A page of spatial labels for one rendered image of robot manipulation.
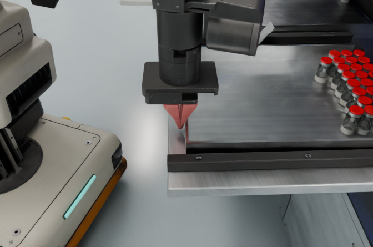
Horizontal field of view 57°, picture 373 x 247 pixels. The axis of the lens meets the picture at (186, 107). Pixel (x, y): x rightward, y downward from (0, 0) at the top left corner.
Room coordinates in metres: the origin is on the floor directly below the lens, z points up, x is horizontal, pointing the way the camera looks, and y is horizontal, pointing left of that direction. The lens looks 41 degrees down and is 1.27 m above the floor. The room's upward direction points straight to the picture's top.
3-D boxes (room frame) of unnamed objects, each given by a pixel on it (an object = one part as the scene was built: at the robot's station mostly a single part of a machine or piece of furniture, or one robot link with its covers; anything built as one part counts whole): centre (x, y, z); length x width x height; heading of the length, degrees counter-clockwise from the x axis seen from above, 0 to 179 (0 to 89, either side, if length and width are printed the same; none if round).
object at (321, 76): (0.52, -0.25, 0.90); 0.02 x 0.02 x 0.05
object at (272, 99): (0.46, -0.17, 0.90); 0.34 x 0.26 x 0.04; 91
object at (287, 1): (0.80, -0.27, 0.90); 0.34 x 0.26 x 0.04; 92
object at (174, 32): (0.38, 0.00, 1.07); 0.07 x 0.06 x 0.07; 74
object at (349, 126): (0.38, -0.26, 0.90); 0.02 x 0.02 x 0.05
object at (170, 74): (0.38, 0.01, 1.01); 0.10 x 0.07 x 0.07; 92
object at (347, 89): (0.46, -0.28, 0.90); 0.18 x 0.02 x 0.05; 1
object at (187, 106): (0.38, 0.02, 0.94); 0.07 x 0.07 x 0.09; 2
